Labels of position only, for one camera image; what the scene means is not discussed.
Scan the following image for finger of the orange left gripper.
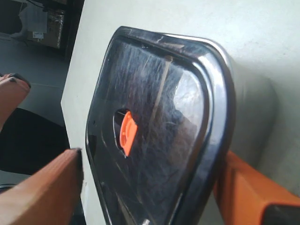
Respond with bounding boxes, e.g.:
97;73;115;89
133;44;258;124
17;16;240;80
0;73;31;130

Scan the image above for black office chair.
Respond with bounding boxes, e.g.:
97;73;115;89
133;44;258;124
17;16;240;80
0;108;69;175

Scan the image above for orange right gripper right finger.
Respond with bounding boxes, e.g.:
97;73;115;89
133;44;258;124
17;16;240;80
213;151;300;225

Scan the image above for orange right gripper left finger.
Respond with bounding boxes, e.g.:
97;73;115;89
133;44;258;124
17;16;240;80
0;149;83;225

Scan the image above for stainless steel lunch box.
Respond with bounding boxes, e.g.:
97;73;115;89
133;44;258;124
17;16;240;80
164;32;278;165

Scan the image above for cardboard boxes on shelf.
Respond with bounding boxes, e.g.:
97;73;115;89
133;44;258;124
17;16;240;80
18;3;65;49

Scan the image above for dark transparent lunch box lid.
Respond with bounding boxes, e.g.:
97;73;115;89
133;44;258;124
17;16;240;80
86;26;236;225

